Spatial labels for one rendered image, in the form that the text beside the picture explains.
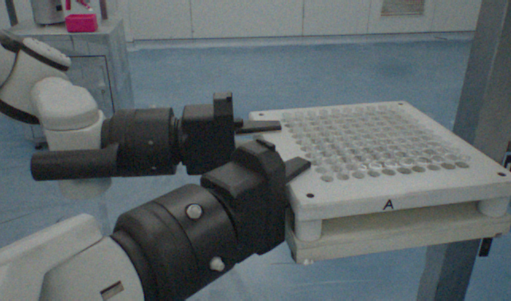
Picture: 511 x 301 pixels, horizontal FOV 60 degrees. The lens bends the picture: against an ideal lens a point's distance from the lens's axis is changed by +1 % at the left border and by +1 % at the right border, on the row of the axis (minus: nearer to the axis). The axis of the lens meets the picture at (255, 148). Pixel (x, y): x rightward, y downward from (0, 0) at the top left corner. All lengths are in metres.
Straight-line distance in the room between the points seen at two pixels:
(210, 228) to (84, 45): 2.57
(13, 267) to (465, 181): 0.41
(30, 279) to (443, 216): 0.40
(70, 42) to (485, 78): 2.49
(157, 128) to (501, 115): 0.50
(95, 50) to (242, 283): 1.68
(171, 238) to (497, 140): 0.55
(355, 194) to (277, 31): 5.32
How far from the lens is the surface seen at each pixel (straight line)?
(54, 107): 0.58
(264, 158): 0.40
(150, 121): 0.54
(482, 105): 0.73
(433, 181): 0.49
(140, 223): 0.35
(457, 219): 0.53
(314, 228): 0.44
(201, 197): 0.37
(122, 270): 0.34
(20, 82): 0.80
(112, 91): 2.93
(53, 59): 0.79
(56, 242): 0.32
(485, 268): 2.20
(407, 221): 0.50
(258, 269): 1.96
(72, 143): 0.57
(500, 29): 0.70
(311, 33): 5.82
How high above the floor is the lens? 1.31
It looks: 27 degrees down
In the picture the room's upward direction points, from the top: straight up
